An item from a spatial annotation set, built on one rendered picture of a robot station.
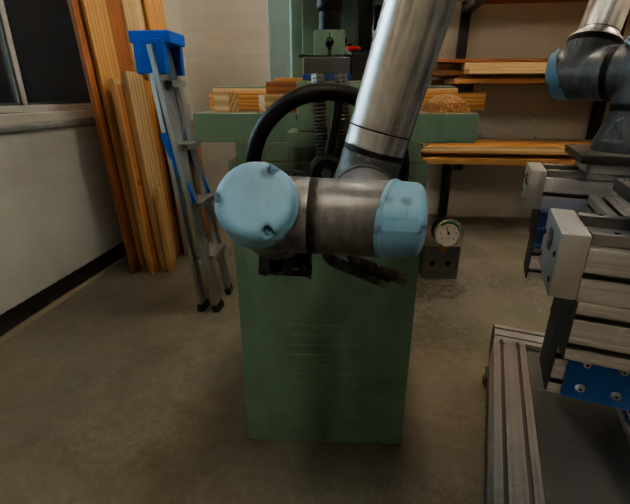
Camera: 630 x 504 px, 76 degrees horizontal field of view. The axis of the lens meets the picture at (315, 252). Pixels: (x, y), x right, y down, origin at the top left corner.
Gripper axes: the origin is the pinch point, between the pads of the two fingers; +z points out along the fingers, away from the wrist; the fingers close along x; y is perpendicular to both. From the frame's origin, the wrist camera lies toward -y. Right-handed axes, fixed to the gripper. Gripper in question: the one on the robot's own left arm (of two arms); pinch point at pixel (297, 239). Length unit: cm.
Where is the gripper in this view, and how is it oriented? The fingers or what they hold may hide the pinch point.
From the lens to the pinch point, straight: 70.2
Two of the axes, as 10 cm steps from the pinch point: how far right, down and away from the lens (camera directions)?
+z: 0.7, 1.3, 9.9
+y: -0.6, 9.9, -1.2
